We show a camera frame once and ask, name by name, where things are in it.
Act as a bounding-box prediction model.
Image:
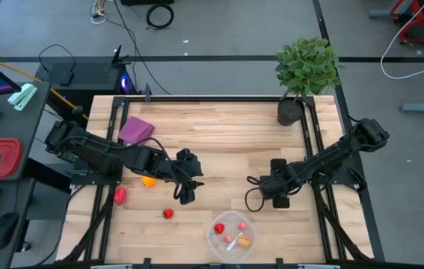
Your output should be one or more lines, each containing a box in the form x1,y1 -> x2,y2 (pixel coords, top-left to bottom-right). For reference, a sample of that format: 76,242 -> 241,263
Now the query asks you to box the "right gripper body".
258,170 -> 297,200

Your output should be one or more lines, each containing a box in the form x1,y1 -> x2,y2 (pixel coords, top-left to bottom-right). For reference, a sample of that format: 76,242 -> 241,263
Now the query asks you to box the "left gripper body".
172,172 -> 206,190

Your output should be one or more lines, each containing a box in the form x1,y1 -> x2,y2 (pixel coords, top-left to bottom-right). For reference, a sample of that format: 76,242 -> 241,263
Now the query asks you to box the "clear plastic tupperware container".
206,210 -> 257,264

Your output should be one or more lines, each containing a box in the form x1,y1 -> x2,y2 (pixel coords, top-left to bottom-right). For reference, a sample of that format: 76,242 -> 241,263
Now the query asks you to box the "yellow brown toy produce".
236,235 -> 253,250

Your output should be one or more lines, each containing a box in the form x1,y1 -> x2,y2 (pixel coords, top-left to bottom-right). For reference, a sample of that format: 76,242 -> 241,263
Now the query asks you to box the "purple cloth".
117,115 -> 156,146

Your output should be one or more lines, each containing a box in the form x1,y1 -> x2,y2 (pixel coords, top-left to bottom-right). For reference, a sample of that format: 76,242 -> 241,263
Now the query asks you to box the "large red toy fruit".
113,186 -> 128,205

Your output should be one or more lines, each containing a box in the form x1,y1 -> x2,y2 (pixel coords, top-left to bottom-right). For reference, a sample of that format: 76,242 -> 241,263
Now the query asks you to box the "potted green plant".
274,36 -> 343,127

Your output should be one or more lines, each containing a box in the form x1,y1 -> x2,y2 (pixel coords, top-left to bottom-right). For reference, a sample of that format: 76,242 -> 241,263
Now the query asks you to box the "black wifi antenna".
111,44 -> 132,69

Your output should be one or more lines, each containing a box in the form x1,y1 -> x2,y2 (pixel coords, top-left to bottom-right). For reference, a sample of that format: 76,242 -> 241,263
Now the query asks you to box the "black computer tower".
34,55 -> 138,113

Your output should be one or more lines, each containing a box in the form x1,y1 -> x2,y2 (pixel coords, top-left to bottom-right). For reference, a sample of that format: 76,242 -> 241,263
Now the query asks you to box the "mint green stapler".
7,82 -> 38,112

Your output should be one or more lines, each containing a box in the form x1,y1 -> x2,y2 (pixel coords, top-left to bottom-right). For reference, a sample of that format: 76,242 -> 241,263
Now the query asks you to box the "dark grey desk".
0,80 -> 52,269

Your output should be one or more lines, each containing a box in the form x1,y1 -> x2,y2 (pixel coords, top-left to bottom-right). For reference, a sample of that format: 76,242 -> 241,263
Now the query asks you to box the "yellow rod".
0,52 -> 85,120

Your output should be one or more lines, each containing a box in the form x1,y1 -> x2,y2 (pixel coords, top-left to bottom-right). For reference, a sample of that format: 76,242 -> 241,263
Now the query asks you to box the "black computer mouse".
0,212 -> 20,250

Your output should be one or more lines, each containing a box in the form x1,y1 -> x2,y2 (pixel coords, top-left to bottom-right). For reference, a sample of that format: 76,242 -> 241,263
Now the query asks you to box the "red and black cart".
390,0 -> 424,46

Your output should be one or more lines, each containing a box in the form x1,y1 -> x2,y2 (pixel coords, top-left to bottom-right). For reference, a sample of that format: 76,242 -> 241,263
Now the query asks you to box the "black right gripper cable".
244,175 -> 269,213

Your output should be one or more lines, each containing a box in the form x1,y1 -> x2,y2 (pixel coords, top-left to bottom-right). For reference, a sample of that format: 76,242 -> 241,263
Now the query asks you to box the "black aluminium table frame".
56,95 -> 384,269

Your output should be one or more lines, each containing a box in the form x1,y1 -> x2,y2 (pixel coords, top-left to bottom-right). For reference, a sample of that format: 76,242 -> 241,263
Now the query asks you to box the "long black floor cable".
113,0 -> 171,96

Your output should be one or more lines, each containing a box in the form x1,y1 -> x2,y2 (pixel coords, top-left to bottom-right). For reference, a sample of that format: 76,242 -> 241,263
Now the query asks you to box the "coiled black cable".
146,3 -> 175,30

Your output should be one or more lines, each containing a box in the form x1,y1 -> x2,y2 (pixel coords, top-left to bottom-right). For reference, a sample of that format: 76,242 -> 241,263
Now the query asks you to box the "small black device with cable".
38,43 -> 76,87

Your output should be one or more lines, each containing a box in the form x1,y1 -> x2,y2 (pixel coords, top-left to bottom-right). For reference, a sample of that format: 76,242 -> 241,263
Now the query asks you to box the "long white cable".
379,0 -> 424,80

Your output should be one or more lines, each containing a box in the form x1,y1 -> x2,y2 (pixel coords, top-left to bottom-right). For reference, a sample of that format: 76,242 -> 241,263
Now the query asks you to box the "white cable bundle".
90,0 -> 108,25

